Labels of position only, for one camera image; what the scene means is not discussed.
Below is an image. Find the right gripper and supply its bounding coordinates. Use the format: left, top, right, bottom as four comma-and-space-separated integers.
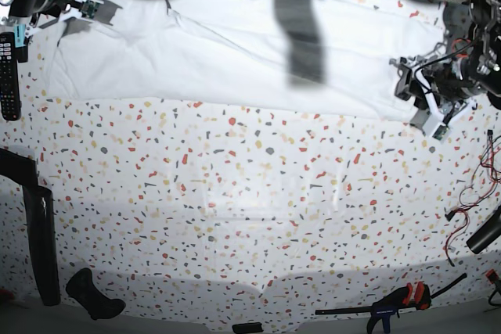
7, 0, 104, 48

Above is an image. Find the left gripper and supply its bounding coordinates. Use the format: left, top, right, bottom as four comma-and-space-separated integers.
391, 56, 480, 142

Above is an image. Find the white T-shirt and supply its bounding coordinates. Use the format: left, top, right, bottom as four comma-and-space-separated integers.
44, 0, 445, 121

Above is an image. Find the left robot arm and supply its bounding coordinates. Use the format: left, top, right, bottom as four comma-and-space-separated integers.
392, 0, 500, 142

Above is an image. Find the teal highlighter pen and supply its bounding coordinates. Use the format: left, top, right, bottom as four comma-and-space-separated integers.
14, 24, 28, 63

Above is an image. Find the black TV remote control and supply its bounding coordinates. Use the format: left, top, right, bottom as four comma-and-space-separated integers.
0, 32, 21, 121

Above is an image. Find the black cylinder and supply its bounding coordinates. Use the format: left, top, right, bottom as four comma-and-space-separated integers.
467, 207, 500, 254

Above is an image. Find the black orange bar clamp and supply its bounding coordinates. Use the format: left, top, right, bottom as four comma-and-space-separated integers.
315, 273, 467, 334

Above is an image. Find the terrazzo patterned tablecloth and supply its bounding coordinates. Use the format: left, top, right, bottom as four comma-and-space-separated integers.
1, 27, 500, 332

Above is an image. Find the small black box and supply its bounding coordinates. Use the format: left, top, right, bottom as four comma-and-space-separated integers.
232, 322, 264, 334

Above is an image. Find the black game controller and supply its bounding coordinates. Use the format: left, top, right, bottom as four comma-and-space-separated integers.
66, 268, 126, 321

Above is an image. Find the red black wire bundle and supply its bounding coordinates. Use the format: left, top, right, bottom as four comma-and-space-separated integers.
442, 129, 501, 268

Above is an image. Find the black bent bracket stand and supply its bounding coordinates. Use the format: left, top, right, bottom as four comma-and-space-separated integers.
1, 149, 60, 307

